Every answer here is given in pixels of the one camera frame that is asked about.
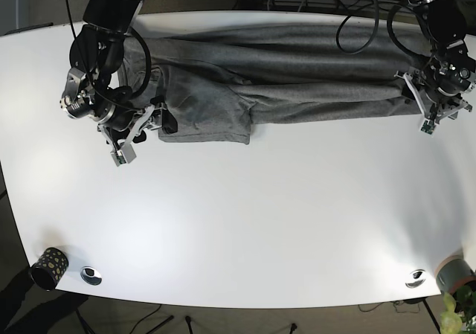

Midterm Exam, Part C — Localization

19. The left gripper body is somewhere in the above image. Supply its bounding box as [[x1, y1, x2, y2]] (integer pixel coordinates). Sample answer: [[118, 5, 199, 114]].
[[395, 69, 475, 122]]

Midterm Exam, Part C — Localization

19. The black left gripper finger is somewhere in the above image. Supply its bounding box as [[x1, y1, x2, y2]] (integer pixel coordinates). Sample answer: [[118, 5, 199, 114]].
[[402, 87, 417, 106]]

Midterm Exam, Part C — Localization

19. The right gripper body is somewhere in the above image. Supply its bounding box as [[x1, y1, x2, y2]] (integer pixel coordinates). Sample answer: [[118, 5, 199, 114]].
[[97, 98, 167, 152]]

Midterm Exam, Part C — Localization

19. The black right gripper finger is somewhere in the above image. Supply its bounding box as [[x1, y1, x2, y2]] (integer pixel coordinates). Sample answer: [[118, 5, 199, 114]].
[[161, 109, 178, 134], [133, 131, 147, 144]]

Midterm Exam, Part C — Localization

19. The grey T-shirt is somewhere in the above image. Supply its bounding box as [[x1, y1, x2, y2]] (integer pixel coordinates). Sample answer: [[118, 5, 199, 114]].
[[134, 25, 419, 144]]

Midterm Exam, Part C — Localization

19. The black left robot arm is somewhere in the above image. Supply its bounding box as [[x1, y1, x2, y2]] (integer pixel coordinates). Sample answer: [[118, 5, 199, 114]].
[[387, 0, 475, 134]]

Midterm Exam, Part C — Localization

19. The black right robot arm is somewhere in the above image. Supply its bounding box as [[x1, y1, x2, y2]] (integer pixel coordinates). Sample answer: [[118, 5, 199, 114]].
[[60, 0, 178, 155]]

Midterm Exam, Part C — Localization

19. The left silver table grommet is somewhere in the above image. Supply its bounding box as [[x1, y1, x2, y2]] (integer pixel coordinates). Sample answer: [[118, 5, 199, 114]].
[[80, 266, 102, 286]]

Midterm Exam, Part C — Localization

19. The silver table grommet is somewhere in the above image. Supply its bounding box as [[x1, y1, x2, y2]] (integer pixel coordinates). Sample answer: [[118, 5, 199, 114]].
[[405, 269, 427, 289], [80, 266, 102, 286]]

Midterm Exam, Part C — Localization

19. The grey plant pot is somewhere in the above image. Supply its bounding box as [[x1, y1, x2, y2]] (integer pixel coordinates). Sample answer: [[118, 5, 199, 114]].
[[434, 255, 475, 295]]

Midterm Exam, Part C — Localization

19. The black gold spotted cup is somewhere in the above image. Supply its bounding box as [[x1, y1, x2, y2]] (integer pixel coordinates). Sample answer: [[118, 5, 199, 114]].
[[29, 247, 69, 291]]

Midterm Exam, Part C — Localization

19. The right silver table grommet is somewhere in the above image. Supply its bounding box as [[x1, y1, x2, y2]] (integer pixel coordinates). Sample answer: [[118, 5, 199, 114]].
[[405, 269, 427, 289]]

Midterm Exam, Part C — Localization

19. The green plant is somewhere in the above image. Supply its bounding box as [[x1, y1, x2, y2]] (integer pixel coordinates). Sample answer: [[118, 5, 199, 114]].
[[440, 285, 476, 334]]

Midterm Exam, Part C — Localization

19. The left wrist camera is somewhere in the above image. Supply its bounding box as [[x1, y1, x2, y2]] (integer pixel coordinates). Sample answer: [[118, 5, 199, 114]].
[[420, 119, 438, 135]]

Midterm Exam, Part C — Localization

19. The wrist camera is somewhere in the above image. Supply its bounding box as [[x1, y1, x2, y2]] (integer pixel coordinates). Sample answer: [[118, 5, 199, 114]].
[[420, 119, 438, 135], [111, 145, 136, 167]]

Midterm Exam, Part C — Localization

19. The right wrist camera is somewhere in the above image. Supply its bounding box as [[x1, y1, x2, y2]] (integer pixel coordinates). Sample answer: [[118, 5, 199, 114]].
[[111, 145, 136, 167]]

